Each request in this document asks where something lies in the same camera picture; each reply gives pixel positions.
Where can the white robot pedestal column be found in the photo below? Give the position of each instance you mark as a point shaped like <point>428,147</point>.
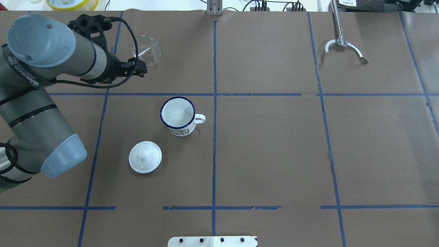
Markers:
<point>213,241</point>

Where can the clear glass funnel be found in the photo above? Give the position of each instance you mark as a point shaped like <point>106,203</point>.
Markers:
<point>149,50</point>

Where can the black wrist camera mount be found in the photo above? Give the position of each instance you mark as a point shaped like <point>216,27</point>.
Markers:
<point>92,27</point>

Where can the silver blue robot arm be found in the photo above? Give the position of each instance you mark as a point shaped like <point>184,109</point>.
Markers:
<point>41,52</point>

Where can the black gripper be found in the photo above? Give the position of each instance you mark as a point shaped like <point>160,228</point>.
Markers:
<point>112,67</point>

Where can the green handled reacher grabber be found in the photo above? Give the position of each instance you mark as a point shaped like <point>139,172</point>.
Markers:
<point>340,39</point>

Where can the white ceramic lid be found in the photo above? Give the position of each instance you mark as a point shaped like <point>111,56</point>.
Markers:
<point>145,157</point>

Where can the white enamel mug blue rim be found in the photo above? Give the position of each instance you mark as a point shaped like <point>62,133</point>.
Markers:
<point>179,115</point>

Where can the yellow rimmed bowl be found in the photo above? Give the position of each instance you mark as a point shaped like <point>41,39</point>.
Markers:
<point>72,5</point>

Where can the brown paper table cover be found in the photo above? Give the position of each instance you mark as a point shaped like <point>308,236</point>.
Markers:
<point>299,148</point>

